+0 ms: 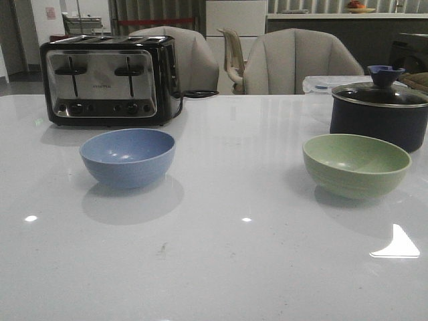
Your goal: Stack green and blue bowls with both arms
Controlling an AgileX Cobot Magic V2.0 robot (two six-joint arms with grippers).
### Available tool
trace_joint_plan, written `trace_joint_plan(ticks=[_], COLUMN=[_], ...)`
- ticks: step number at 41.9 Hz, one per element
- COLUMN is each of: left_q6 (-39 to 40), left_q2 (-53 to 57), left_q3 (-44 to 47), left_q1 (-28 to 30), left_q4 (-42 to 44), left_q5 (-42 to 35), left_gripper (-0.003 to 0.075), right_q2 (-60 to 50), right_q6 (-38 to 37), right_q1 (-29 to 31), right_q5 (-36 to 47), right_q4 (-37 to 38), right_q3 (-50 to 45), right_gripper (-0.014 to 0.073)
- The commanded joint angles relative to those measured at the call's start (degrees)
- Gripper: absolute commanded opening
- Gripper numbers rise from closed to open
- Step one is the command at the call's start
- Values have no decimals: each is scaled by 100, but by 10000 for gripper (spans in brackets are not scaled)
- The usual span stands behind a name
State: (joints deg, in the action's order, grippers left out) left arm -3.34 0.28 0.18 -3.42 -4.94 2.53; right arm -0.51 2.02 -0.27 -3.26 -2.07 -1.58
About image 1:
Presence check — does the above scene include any cream plastic chair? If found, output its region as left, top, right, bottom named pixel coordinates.
left=217, top=28, right=245, bottom=94

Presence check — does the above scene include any black toaster power cord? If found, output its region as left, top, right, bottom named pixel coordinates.
left=171, top=89, right=220, bottom=118

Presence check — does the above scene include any clear plastic storage container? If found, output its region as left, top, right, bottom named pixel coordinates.
left=302, top=76, right=372, bottom=94

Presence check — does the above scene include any brown cushion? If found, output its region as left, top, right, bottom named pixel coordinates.
left=399, top=72, right=428, bottom=94

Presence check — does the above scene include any blue bowl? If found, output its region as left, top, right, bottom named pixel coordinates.
left=80, top=128, right=175, bottom=189

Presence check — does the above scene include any green bowl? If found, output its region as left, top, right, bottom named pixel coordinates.
left=302, top=134, right=412, bottom=200

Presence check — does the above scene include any white cabinet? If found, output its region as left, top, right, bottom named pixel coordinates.
left=205, top=1, right=268, bottom=95

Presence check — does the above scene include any beige upholstered chair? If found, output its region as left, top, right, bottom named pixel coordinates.
left=130, top=26, right=219, bottom=91
left=243, top=28, right=364, bottom=95

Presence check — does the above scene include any black chrome four-slot toaster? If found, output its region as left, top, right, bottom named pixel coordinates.
left=40, top=35, right=182, bottom=126

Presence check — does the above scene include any fruit plate on counter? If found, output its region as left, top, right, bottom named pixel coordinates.
left=345, top=0, right=376, bottom=13

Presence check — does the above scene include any beige upholstered chair left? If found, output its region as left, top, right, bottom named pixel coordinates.
left=130, top=26, right=219, bottom=91

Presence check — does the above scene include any beige upholstered chair right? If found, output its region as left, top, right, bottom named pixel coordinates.
left=243, top=28, right=364, bottom=95

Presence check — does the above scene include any dark blue cooking pot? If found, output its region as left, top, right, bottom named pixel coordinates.
left=330, top=98, right=427, bottom=152

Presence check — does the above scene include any glass pot lid blue knob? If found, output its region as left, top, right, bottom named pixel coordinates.
left=331, top=65, right=427, bottom=108

